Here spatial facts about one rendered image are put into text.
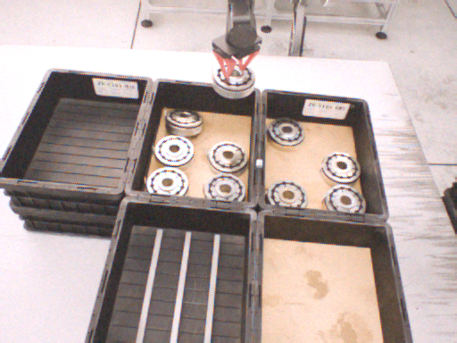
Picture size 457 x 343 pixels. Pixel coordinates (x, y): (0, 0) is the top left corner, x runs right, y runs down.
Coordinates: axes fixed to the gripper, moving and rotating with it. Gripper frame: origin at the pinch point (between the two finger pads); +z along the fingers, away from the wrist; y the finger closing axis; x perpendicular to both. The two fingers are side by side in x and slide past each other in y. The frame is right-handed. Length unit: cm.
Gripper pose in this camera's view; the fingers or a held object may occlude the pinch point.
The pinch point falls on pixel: (234, 71)
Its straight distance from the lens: 105.4
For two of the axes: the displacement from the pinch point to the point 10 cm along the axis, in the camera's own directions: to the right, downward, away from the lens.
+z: -0.7, 5.9, 8.0
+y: 7.6, -4.9, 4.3
